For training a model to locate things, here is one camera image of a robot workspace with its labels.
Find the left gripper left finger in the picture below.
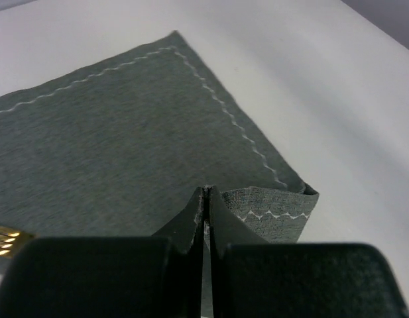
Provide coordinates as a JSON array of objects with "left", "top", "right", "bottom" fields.
[{"left": 0, "top": 188, "right": 205, "bottom": 317}]

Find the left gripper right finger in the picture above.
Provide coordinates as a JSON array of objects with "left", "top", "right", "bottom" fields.
[{"left": 205, "top": 187, "right": 409, "bottom": 317}]

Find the grey cloth napkin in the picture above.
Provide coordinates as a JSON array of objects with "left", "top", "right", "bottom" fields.
[{"left": 0, "top": 32, "right": 319, "bottom": 242}]

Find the gold fork black handle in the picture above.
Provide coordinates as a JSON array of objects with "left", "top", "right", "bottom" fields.
[{"left": 0, "top": 226, "right": 36, "bottom": 258}]

